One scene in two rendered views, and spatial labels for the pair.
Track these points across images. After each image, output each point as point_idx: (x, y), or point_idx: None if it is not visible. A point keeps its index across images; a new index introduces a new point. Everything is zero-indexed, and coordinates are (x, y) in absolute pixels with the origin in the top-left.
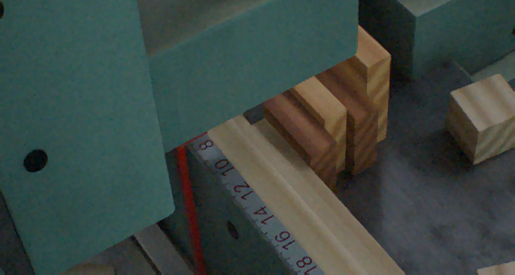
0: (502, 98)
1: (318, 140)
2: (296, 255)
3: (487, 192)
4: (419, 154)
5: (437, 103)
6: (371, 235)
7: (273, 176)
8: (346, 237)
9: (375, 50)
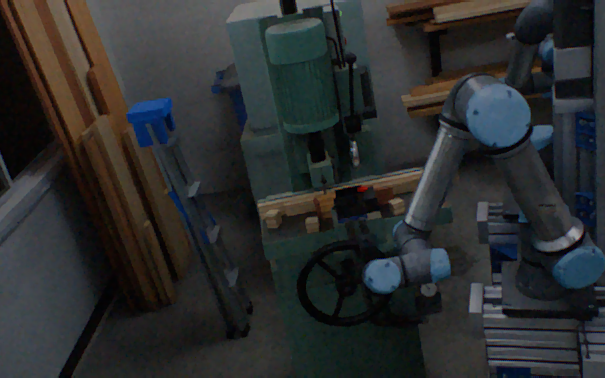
0: (310, 221)
1: (315, 198)
2: (295, 193)
3: (301, 227)
4: None
5: (325, 225)
6: (296, 204)
7: (312, 194)
8: (297, 201)
9: (321, 197)
